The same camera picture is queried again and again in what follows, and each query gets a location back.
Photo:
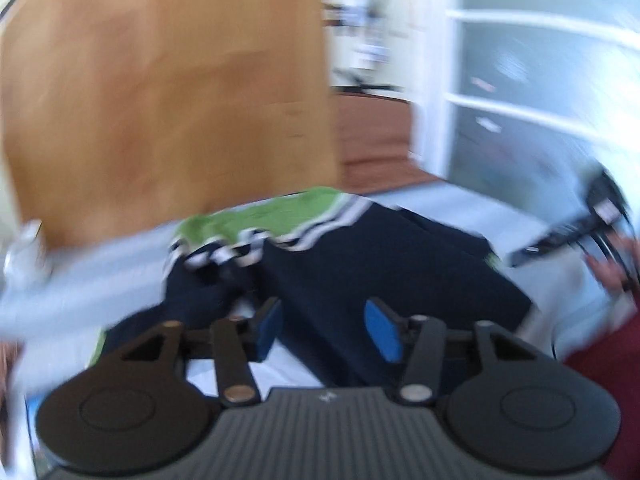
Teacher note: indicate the light blue bed sheet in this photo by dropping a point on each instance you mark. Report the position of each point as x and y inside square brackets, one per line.
[90, 290]

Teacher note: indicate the cluttered background desk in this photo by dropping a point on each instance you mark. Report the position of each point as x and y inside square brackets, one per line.
[362, 35]

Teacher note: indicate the person's maroon trousers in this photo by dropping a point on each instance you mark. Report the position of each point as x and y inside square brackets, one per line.
[610, 390]

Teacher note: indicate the person's right hand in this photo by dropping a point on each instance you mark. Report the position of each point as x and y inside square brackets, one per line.
[612, 270]

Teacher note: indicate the pale crumpled object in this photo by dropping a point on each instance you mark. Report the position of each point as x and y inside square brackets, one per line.
[25, 252]

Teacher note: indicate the wooden headboard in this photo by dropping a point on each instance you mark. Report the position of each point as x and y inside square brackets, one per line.
[165, 100]

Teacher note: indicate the navy sweater with green collar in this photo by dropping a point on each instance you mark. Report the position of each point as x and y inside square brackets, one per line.
[350, 270]

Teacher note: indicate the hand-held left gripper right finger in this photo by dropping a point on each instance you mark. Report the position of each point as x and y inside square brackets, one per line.
[382, 327]

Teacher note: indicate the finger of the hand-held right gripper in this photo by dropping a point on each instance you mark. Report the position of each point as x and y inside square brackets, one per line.
[555, 237]

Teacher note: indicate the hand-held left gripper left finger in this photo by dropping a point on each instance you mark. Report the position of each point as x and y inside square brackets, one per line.
[269, 327]

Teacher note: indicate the white door with glass panes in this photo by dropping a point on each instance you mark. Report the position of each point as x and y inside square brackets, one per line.
[525, 70]

